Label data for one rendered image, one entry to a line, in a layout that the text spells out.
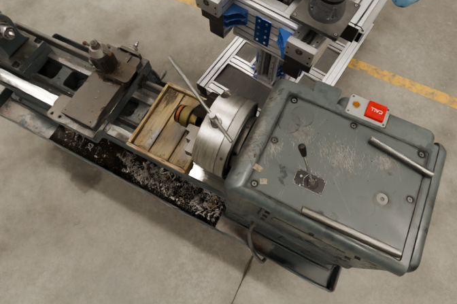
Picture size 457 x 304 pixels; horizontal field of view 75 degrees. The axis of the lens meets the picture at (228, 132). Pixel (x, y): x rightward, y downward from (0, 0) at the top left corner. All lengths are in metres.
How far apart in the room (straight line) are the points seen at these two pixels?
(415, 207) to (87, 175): 2.07
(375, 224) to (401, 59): 2.20
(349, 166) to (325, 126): 0.15
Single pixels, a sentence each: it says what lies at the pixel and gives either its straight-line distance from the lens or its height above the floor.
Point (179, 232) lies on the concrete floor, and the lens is 2.18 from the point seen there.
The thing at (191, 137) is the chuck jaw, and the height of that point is 1.10.
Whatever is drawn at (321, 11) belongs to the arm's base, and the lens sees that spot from 1.36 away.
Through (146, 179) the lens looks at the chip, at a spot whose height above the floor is 0.56.
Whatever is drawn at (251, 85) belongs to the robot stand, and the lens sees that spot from 2.28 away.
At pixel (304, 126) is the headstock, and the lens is 1.00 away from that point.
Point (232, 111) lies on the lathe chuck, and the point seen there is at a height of 1.24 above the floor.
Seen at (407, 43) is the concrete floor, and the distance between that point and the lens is 3.16.
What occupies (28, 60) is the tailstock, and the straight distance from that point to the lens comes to 1.81.
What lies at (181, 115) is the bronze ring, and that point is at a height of 1.11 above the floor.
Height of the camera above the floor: 2.14
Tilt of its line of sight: 67 degrees down
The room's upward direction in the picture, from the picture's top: 1 degrees counter-clockwise
